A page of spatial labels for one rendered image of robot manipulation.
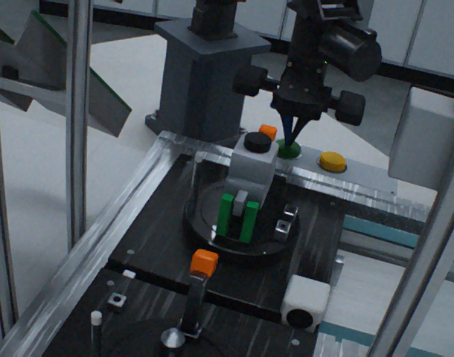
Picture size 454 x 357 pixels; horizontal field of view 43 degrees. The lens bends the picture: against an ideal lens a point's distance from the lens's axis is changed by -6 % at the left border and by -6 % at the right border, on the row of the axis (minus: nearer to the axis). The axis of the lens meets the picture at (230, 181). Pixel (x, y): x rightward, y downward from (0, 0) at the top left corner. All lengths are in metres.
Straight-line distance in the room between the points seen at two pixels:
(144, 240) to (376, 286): 0.30
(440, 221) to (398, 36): 3.33
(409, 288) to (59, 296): 0.35
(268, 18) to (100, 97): 3.03
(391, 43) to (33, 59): 3.30
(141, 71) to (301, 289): 0.80
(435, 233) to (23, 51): 0.42
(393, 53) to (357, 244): 3.05
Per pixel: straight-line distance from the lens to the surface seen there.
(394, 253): 0.83
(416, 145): 0.49
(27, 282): 0.80
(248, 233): 0.67
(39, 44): 0.63
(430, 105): 0.48
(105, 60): 1.37
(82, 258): 0.68
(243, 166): 0.65
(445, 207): 0.48
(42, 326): 0.62
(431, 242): 0.50
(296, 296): 0.63
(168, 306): 0.62
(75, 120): 0.68
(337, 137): 1.20
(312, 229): 0.76
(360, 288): 0.78
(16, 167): 1.00
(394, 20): 3.76
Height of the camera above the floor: 1.42
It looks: 34 degrees down
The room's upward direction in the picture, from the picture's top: 10 degrees clockwise
